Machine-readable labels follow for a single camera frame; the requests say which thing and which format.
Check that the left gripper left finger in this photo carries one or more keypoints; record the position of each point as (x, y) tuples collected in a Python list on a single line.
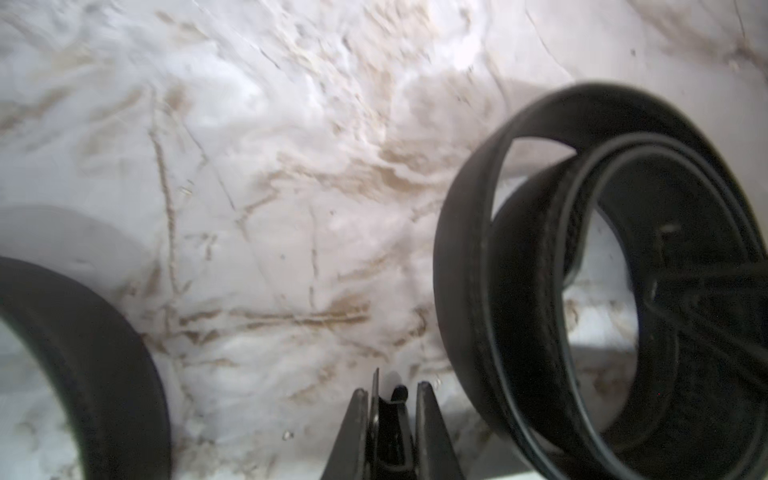
[(347, 460)]

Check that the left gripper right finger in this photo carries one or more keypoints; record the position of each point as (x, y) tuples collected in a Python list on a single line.
[(435, 456)]

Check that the black belt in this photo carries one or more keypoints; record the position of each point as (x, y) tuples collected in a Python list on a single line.
[(99, 368), (512, 232)]

